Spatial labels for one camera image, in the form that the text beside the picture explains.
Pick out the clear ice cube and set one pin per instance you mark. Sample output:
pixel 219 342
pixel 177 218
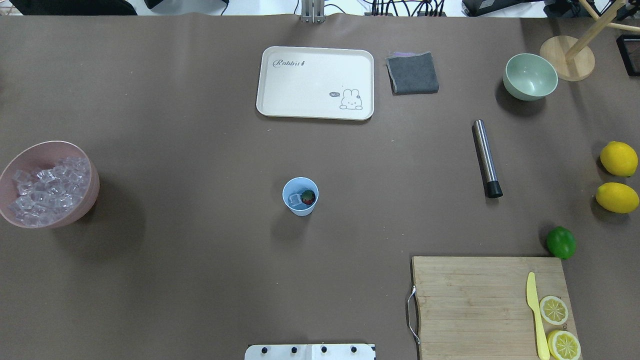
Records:
pixel 294 200

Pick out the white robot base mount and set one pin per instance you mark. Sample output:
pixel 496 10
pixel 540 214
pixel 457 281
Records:
pixel 317 351

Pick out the cream rabbit tray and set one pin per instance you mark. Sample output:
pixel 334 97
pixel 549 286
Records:
pixel 316 82

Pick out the yellow lemon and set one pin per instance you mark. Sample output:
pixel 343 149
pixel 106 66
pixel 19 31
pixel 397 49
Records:
pixel 619 159
pixel 617 197

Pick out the black long bar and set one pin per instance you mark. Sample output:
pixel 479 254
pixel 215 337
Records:
pixel 74 7

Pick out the dark tray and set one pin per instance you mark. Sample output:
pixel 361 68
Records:
pixel 629 48

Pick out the red strawberry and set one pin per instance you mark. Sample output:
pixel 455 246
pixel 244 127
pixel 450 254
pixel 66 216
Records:
pixel 308 197

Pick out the light blue plastic cup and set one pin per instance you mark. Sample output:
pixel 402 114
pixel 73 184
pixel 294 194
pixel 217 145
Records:
pixel 298 185

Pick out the lemon half slice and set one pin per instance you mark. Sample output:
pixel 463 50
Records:
pixel 554 310
pixel 564 345

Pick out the aluminium frame post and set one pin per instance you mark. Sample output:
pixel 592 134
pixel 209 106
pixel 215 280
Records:
pixel 312 11

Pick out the wooden cutting board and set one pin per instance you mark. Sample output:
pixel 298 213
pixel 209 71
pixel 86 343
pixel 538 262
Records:
pixel 475 307

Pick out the mint green bowl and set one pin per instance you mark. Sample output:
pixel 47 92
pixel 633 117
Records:
pixel 529 77

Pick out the steel muddler black tip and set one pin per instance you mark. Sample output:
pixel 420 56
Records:
pixel 491 182

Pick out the yellow plastic knife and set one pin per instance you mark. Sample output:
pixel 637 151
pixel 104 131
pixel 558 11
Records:
pixel 541 345

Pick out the green lime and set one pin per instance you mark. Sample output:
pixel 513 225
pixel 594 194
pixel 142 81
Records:
pixel 561 243

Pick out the pink bowl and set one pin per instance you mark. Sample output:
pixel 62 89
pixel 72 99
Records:
pixel 44 156

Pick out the grey folded cloth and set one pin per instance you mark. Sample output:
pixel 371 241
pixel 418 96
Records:
pixel 412 74

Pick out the pile of ice cubes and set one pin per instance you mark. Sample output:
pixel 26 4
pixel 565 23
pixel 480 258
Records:
pixel 46 195

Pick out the wooden mug tree stand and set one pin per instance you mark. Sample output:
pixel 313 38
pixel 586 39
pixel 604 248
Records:
pixel 571 57

